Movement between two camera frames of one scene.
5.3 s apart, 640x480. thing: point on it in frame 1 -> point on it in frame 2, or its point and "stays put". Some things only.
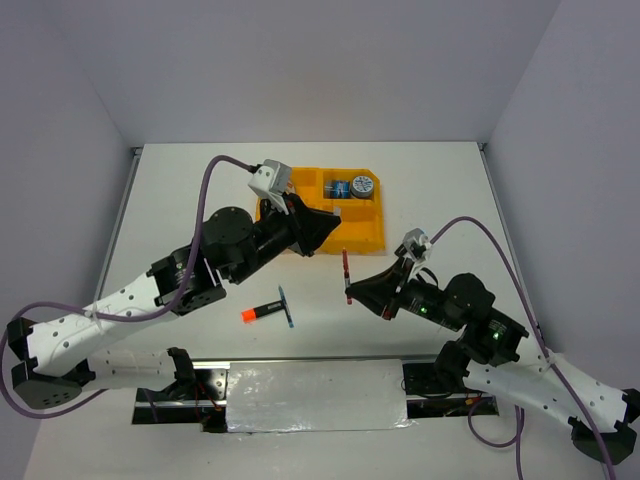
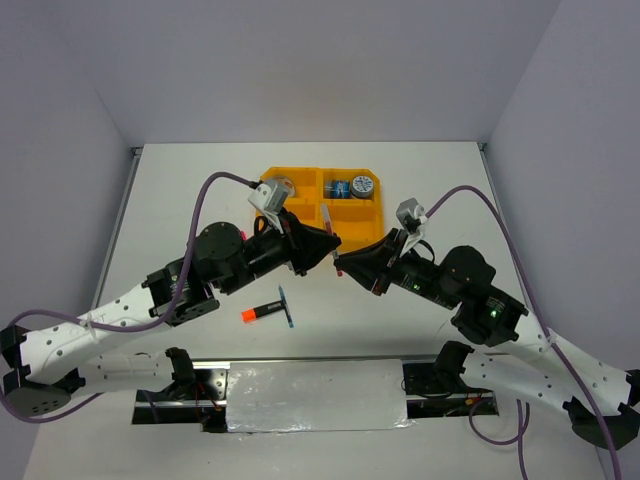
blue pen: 286,307 stays put
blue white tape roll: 362,187 stays put
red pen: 346,273 -> 329,228
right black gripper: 377,290 -> 377,256
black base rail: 202,398 stays put
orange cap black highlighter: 254,313 stays put
